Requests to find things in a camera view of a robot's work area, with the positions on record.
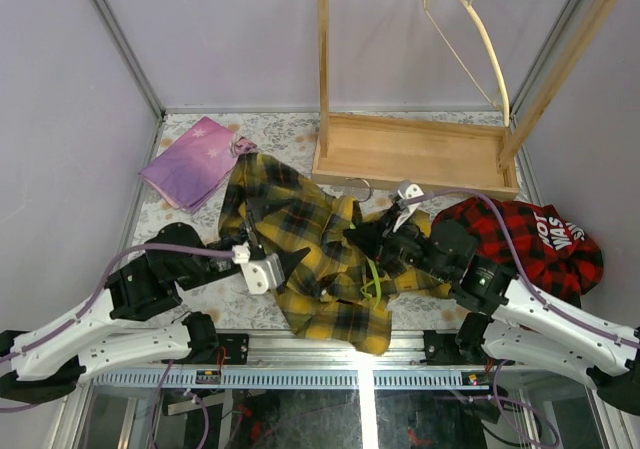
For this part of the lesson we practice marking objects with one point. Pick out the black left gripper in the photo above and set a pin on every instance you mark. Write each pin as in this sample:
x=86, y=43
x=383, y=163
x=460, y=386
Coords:
x=252, y=242

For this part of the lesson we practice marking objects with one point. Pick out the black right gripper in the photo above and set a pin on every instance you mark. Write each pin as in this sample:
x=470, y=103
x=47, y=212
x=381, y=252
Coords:
x=374, y=236

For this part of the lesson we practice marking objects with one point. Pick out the green clothes hanger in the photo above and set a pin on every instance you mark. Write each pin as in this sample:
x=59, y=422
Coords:
x=375, y=282

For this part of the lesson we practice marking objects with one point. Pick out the yellow plaid shirt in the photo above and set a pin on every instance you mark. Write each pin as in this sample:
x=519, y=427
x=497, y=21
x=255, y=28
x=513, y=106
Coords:
x=322, y=298

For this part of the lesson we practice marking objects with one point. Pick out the red black plaid shirt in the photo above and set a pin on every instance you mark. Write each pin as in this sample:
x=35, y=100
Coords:
x=558, y=256

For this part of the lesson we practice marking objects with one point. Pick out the cream clothes hanger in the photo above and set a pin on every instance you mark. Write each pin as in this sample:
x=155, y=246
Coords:
x=465, y=35

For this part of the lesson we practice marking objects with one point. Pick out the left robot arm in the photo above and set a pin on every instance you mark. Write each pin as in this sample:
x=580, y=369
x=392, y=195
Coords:
x=107, y=331

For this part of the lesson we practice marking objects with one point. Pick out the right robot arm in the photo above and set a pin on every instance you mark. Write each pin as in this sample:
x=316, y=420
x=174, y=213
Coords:
x=506, y=320

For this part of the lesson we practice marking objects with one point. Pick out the wooden clothes rack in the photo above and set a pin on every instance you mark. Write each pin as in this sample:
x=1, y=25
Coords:
x=383, y=151

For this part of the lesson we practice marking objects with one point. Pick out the purple folded cloth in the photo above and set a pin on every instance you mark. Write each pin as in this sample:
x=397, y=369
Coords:
x=192, y=169

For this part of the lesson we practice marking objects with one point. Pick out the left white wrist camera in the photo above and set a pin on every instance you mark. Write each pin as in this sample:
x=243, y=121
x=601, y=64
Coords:
x=262, y=272

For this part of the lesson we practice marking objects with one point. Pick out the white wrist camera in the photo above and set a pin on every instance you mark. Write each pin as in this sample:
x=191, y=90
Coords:
x=262, y=272
x=405, y=203

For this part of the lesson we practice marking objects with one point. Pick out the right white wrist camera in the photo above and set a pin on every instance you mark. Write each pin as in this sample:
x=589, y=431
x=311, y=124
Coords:
x=405, y=203

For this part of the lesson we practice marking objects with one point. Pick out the aluminium mounting rail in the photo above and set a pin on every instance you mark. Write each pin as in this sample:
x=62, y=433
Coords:
x=278, y=360

